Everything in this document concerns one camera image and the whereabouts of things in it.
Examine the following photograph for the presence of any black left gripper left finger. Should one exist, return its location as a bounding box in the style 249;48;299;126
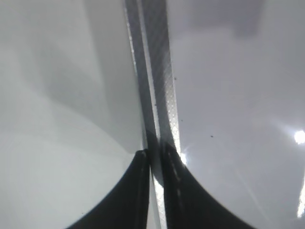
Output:
69;150;150;229

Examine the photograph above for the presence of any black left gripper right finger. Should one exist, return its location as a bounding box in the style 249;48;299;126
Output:
160;141;252;229

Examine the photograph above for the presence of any white whiteboard with grey frame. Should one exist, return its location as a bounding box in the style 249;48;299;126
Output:
124;0;305;229

